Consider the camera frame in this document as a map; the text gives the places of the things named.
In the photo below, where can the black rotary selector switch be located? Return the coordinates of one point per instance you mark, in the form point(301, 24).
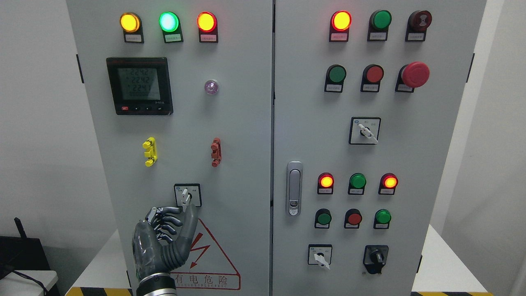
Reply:
point(374, 258)

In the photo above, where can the red push button lower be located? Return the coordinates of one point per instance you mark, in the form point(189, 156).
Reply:
point(352, 219)

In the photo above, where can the red lit indicator lower left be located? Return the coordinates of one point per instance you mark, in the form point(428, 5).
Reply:
point(325, 183)

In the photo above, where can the silver door handle lock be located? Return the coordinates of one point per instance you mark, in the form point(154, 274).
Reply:
point(294, 187)

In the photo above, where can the black digital power meter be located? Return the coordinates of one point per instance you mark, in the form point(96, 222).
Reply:
point(140, 86)

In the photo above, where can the grey cabinet door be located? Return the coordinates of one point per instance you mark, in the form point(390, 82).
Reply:
point(236, 194)
point(312, 126)

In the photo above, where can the red push button upper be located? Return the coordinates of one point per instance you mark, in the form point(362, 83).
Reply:
point(371, 78)

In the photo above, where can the yellow indicator light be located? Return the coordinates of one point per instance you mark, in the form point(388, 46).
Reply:
point(131, 25)

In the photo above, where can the small clear lamp bulb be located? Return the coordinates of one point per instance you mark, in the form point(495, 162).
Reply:
point(211, 87)

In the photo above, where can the red electric warning triangle sticker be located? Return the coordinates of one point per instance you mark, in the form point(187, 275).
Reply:
point(208, 266)

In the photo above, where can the red push button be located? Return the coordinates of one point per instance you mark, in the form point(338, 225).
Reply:
point(352, 219)
point(371, 78)

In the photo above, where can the red terminal connector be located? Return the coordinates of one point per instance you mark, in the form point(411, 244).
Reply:
point(216, 154)

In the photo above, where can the green push button lower left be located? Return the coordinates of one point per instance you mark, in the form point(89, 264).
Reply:
point(322, 219)

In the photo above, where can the white rotary light switch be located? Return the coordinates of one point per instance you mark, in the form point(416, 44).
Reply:
point(186, 194)

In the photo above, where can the green lit indicator light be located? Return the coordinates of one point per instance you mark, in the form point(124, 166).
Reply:
point(171, 28)

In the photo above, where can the green indicator top right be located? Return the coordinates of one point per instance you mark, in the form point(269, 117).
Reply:
point(379, 23)

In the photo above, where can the red indicator light left door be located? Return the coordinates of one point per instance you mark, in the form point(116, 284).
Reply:
point(207, 27)

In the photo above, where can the grey left cabinet door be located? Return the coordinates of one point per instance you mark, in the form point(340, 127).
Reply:
point(236, 194)

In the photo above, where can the green push button lower right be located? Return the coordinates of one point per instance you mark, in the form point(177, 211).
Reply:
point(382, 219)

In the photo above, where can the green push button upper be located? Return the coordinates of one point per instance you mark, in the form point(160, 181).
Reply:
point(334, 80)

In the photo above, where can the red lit indicator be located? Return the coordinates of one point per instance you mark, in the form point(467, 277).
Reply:
point(339, 26)
point(388, 184)
point(325, 183)

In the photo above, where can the yellow terminal connector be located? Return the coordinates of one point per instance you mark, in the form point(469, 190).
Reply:
point(150, 151)

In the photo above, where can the grey right cabinet door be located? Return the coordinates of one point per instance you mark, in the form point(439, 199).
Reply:
point(312, 126)

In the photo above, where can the red emergency stop button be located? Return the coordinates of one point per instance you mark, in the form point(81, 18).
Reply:
point(411, 76)

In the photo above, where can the red lit indicator lower right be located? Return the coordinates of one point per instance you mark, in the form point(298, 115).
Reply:
point(388, 184)

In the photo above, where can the green indicator lower middle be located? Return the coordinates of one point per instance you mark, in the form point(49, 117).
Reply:
point(357, 184)

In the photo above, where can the red lit indicator top right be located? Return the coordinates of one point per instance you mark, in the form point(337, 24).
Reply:
point(339, 26)

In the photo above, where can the white rotary switch upper right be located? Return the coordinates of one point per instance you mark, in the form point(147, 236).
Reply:
point(364, 130)

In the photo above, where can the dark red buzzer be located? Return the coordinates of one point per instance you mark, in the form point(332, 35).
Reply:
point(417, 25)

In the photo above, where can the green push button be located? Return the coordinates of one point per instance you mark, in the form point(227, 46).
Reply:
point(334, 80)
point(322, 219)
point(382, 219)

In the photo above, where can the silver black robot forearm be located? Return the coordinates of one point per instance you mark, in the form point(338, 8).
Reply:
point(158, 284)

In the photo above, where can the white box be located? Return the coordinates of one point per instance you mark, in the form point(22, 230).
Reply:
point(14, 285)

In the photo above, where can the black device with antenna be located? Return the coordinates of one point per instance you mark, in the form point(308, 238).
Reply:
point(21, 253)

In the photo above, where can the white rotary switch lower right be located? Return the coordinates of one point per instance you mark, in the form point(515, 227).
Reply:
point(320, 254)

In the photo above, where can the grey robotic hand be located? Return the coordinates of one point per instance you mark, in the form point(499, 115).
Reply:
point(162, 241)

